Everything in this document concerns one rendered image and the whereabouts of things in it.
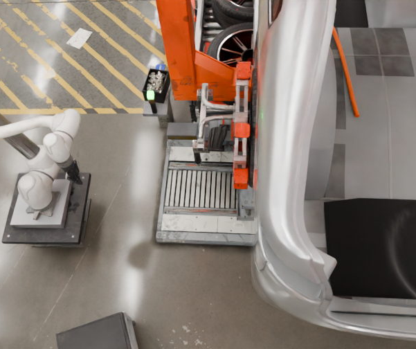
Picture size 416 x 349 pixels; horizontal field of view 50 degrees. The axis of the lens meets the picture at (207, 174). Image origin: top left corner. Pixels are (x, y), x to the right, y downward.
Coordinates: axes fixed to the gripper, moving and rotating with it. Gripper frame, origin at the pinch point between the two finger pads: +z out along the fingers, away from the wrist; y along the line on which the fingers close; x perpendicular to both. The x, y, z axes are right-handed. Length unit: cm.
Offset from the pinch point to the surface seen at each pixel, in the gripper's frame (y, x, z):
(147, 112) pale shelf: -71, 17, 24
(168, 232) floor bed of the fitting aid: -3, 42, 65
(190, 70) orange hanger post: -79, 50, -13
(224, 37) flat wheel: -141, 59, 17
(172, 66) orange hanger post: -77, 39, -16
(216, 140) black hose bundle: -19, 79, -28
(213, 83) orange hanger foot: -83, 63, 2
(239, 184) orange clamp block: -5, 92, -12
